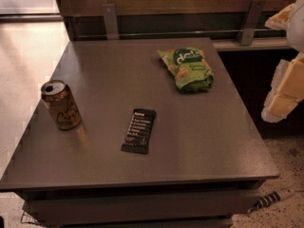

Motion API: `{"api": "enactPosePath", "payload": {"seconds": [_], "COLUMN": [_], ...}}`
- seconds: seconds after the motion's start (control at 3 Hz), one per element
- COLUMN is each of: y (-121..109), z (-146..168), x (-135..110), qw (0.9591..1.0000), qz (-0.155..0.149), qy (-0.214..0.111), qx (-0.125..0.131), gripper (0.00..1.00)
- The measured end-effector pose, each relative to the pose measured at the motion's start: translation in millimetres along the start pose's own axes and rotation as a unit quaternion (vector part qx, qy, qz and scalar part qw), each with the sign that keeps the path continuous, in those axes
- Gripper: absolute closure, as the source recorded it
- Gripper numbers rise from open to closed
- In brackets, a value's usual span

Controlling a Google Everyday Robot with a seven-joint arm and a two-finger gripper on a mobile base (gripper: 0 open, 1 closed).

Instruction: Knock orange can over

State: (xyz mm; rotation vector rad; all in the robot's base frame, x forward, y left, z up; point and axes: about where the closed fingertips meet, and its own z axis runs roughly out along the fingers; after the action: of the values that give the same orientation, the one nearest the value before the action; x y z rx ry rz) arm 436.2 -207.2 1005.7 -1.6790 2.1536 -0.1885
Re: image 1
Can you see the grey metal table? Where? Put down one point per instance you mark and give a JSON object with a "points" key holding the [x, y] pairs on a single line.
{"points": [[205, 160]]}

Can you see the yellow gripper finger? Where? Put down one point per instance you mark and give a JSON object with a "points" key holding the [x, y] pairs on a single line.
{"points": [[287, 91], [282, 20]]}

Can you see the left metal wall bracket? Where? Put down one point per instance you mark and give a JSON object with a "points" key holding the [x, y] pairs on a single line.
{"points": [[110, 22]]}

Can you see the green chip bag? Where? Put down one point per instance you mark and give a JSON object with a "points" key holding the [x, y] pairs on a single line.
{"points": [[189, 68]]}

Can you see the metal wall bracket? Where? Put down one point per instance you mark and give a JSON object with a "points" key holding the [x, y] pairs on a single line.
{"points": [[110, 22], [246, 34]]}

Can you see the right metal wall bracket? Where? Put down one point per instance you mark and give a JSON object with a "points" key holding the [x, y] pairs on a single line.
{"points": [[246, 34]]}

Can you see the black snack bar wrapper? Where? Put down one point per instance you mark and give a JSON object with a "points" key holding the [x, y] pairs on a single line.
{"points": [[137, 137]]}

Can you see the wooden wall panel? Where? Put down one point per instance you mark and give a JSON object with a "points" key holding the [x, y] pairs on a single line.
{"points": [[218, 19]]}

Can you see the orange soda can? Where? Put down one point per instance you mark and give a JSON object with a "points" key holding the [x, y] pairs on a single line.
{"points": [[61, 106]]}

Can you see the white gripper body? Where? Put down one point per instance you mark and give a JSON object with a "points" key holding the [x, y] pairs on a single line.
{"points": [[296, 28]]}

